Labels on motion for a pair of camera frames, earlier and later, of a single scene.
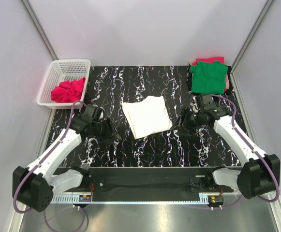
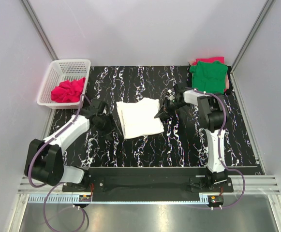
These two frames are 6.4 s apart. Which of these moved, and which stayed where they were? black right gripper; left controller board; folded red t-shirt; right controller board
Moved: black right gripper
Stayed: folded red t-shirt; left controller board; right controller board
